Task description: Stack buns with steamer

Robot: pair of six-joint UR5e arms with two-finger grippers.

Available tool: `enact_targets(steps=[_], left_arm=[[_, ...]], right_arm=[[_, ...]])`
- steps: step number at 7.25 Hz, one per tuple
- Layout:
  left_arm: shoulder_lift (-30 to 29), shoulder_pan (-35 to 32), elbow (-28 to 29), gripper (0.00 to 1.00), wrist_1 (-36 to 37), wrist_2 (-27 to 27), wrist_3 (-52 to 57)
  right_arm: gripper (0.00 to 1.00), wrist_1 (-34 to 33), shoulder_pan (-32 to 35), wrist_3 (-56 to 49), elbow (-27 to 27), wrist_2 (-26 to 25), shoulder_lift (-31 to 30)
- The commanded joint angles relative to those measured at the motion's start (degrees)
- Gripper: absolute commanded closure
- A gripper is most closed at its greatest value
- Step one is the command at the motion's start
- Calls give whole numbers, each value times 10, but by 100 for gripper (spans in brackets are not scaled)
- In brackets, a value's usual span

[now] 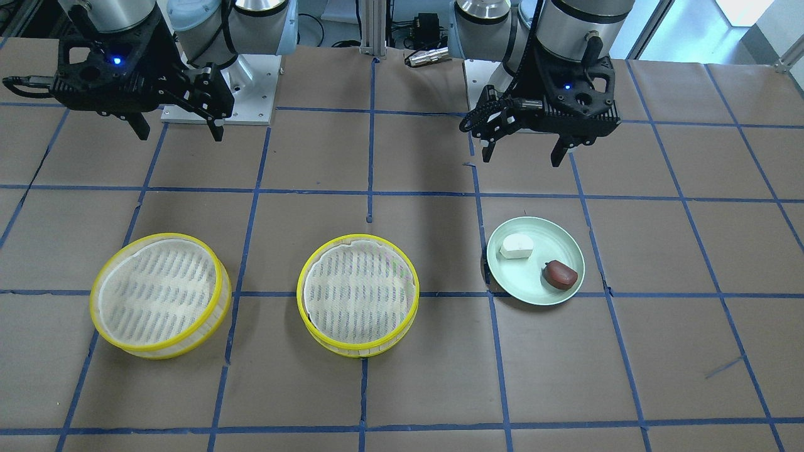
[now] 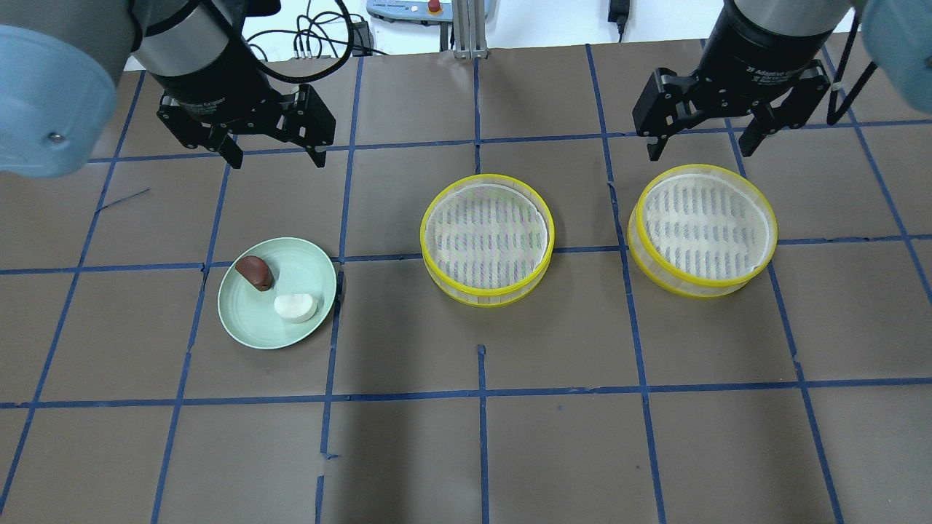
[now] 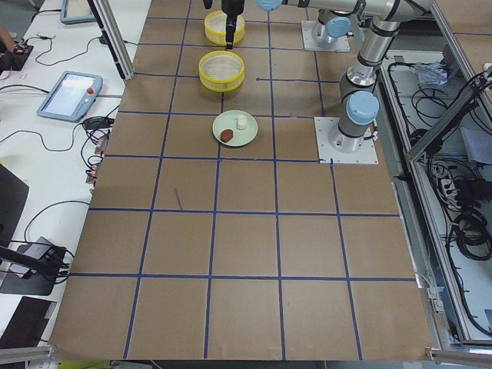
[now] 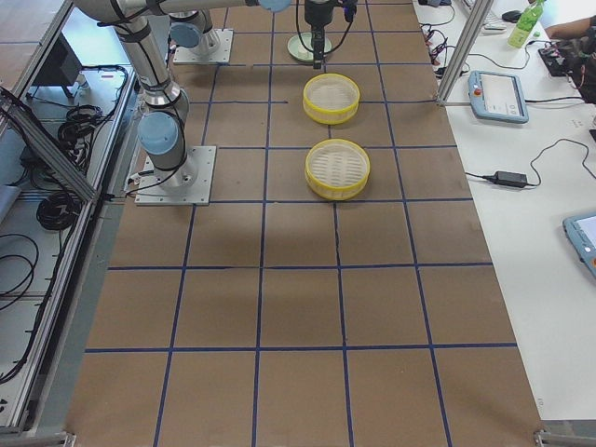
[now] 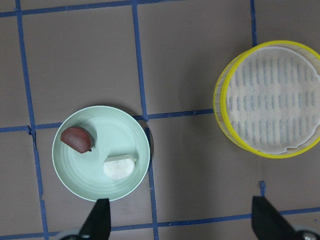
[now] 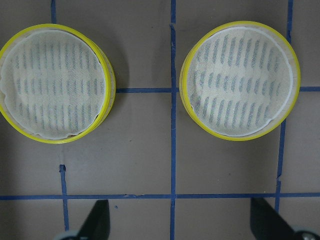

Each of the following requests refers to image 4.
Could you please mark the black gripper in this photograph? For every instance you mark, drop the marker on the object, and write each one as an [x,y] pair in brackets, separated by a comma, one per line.
[317,13]

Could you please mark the light green plate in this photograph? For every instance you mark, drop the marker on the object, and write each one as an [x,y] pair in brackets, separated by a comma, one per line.
[300,47]

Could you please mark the blue teach pendant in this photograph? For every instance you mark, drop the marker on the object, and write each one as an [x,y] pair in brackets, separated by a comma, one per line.
[580,232]
[497,97]

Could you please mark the green plastic bottle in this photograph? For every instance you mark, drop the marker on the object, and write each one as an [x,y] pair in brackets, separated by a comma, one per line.
[526,23]

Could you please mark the black power adapter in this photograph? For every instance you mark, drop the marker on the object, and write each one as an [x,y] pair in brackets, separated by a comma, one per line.
[507,178]

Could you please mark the aluminium frame post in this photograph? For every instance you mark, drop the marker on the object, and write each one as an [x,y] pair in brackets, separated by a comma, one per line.
[466,40]

